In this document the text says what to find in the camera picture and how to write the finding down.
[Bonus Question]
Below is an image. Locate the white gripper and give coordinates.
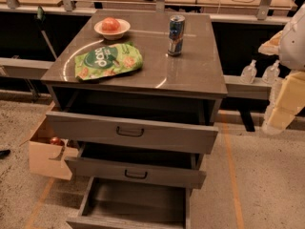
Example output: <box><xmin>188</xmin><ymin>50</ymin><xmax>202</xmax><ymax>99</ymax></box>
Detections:
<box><xmin>262</xmin><ymin>71</ymin><xmax>305</xmax><ymax>135</ymax></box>

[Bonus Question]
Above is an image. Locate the blue silver redbull can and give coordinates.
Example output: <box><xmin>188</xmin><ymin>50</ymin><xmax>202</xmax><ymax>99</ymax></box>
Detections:
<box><xmin>168</xmin><ymin>15</ymin><xmax>185</xmax><ymax>56</ymax></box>

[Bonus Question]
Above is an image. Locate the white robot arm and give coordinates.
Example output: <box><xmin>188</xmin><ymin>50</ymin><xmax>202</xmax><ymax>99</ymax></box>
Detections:
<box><xmin>258</xmin><ymin>4</ymin><xmax>305</xmax><ymax>135</ymax></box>

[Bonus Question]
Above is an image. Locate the grey top drawer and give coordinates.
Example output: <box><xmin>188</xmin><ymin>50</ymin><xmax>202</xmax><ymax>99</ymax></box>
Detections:
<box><xmin>47</xmin><ymin>91</ymin><xmax>218</xmax><ymax>154</ymax></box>

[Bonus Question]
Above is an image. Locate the grey drawer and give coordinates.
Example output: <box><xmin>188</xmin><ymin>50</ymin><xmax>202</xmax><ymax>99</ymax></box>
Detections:
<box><xmin>47</xmin><ymin>91</ymin><xmax>218</xmax><ymax>154</ymax></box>
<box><xmin>65</xmin><ymin>143</ymin><xmax>206</xmax><ymax>189</ymax></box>
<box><xmin>67</xmin><ymin>177</ymin><xmax>191</xmax><ymax>229</ymax></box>

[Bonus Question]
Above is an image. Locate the grey middle drawer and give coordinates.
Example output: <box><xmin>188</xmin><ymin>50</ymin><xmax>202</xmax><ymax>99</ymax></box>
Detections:
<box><xmin>65</xmin><ymin>143</ymin><xmax>206</xmax><ymax>189</ymax></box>

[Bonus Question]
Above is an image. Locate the grey drawer cabinet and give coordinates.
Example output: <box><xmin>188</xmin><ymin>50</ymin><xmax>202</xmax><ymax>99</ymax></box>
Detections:
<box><xmin>43</xmin><ymin>10</ymin><xmax>227</xmax><ymax>189</ymax></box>

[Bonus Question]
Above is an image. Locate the grey bottom drawer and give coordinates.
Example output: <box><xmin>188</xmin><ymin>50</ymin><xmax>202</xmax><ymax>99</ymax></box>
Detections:
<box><xmin>67</xmin><ymin>177</ymin><xmax>191</xmax><ymax>229</ymax></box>

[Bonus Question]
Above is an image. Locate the right clear pump bottle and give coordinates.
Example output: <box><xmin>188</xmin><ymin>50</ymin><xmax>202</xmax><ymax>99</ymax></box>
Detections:
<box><xmin>262</xmin><ymin>60</ymin><xmax>280</xmax><ymax>84</ymax></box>

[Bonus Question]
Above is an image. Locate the clear pump bottle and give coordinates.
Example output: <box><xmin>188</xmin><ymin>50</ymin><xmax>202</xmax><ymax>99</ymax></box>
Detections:
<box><xmin>262</xmin><ymin>60</ymin><xmax>280</xmax><ymax>84</ymax></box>
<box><xmin>240</xmin><ymin>59</ymin><xmax>256</xmax><ymax>84</ymax></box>

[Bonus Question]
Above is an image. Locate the left clear pump bottle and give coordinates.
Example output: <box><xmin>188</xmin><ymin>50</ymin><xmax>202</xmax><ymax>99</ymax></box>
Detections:
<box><xmin>240</xmin><ymin>59</ymin><xmax>256</xmax><ymax>84</ymax></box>

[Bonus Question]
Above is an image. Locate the green snack chip bag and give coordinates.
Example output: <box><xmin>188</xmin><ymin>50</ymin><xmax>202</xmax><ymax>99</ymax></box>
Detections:
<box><xmin>74</xmin><ymin>43</ymin><xmax>143</xmax><ymax>81</ymax></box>

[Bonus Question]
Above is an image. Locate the white ceramic bowl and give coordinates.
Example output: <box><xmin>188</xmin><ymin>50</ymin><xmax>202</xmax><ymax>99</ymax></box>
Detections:
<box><xmin>94</xmin><ymin>17</ymin><xmax>131</xmax><ymax>40</ymax></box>

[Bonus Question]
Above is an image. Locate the red apple in bowl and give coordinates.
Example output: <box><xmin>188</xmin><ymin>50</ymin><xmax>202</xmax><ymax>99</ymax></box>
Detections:
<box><xmin>101</xmin><ymin>17</ymin><xmax>120</xmax><ymax>32</ymax></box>

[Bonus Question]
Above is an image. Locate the red apple in box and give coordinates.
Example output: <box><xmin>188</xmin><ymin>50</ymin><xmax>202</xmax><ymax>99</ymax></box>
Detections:
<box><xmin>50</xmin><ymin>136</ymin><xmax>64</xmax><ymax>146</ymax></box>

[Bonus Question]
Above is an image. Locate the cardboard box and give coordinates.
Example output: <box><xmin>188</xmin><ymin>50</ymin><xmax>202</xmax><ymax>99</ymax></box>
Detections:
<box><xmin>23</xmin><ymin>114</ymin><xmax>78</xmax><ymax>180</ymax></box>

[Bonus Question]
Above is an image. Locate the black shoe tip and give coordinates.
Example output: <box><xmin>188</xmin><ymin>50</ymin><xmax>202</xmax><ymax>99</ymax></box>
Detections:
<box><xmin>0</xmin><ymin>150</ymin><xmax>10</xmax><ymax>159</ymax></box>

